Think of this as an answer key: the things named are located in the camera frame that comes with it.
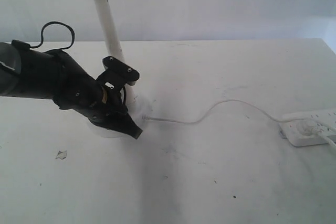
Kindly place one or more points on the grey tape scrap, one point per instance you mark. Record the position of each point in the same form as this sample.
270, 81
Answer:
61, 155

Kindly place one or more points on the white power strip rear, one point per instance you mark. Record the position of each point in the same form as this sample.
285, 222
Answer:
325, 115

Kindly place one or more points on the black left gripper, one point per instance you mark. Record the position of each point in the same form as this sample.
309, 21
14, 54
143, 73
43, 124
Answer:
102, 106

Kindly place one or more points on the white power strip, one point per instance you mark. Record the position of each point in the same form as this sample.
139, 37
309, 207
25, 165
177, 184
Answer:
325, 115
326, 135

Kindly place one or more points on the white round plug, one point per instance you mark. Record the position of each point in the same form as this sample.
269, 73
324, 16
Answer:
307, 128

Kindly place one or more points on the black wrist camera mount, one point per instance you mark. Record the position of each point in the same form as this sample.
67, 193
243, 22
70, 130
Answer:
117, 74

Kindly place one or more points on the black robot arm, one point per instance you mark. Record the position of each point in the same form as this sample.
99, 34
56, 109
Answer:
55, 75

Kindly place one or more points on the white desk lamp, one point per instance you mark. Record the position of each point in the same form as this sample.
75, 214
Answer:
110, 24

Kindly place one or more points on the white power strip front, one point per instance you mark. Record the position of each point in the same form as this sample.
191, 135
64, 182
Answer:
326, 135

